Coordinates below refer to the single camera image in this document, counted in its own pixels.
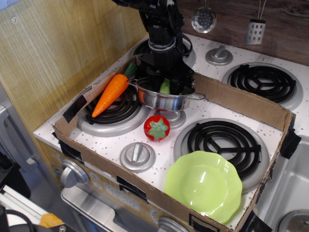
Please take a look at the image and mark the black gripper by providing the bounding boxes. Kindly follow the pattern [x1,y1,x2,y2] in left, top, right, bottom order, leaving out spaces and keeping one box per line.
[137,48,195,95]

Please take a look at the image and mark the green toy broccoli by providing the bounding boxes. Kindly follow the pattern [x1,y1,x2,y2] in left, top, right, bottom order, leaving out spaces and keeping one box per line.
[159,79,170,95]

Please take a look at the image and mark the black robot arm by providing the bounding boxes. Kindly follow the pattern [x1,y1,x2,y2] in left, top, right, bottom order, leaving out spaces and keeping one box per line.
[115,0,195,95]

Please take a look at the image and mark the small steel pan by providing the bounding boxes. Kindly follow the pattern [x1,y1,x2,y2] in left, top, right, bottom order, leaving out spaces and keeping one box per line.
[128,78,205,111]

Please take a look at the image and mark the red toy tomato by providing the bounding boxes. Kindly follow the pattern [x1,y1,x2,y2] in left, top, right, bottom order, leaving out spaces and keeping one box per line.
[143,115,170,141]

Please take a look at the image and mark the orange toy carrot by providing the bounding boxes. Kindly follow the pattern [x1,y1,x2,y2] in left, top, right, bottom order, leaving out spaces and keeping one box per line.
[92,62,138,118]

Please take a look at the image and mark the front left black burner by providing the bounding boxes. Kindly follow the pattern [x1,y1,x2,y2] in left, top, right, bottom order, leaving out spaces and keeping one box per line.
[77,86,150,137]

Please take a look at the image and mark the silver rear stovetop knob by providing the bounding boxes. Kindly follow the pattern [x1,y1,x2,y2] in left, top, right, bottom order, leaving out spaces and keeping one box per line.
[205,45,234,66]

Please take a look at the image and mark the hanging silver strainer ladle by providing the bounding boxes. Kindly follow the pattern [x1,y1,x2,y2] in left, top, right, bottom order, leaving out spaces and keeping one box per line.
[191,0,217,34]

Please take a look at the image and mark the silver front stovetop knob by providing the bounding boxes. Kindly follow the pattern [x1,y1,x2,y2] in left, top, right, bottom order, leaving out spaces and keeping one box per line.
[119,142,156,173]

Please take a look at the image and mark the front right black burner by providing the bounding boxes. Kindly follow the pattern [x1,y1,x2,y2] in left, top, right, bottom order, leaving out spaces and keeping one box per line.
[173,118,270,194]

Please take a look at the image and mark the hanging silver grater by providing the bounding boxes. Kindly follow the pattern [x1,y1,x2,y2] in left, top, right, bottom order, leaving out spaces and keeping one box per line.
[244,0,267,45]

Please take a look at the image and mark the rear right black burner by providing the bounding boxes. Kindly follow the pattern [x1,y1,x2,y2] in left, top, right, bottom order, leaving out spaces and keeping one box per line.
[222,62,303,111]

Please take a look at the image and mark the light green plastic bowl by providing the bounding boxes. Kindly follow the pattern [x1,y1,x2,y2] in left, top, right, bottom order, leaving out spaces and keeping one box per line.
[164,151,242,224]

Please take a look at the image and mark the brown cardboard fence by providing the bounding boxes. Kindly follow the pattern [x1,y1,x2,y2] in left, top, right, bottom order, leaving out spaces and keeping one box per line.
[53,56,305,232]

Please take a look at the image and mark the silver left oven knob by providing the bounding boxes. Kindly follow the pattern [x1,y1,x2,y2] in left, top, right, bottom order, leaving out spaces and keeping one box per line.
[60,159,90,188]

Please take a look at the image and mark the silver oven knob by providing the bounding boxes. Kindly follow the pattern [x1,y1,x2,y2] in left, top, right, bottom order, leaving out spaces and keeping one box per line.
[60,159,90,188]
[157,217,188,232]

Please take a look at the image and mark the silver right oven knob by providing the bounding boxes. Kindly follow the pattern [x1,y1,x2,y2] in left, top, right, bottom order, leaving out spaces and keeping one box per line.
[157,217,188,232]

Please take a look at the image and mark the steel sink basin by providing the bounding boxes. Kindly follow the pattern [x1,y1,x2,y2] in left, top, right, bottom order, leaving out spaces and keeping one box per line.
[256,136,309,232]

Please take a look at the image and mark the silver oven door handle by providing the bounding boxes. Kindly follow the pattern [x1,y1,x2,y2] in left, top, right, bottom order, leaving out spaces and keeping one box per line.
[61,186,156,232]

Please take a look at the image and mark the black cable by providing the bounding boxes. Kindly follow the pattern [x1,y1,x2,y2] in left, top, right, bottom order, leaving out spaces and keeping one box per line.
[4,209,36,232]

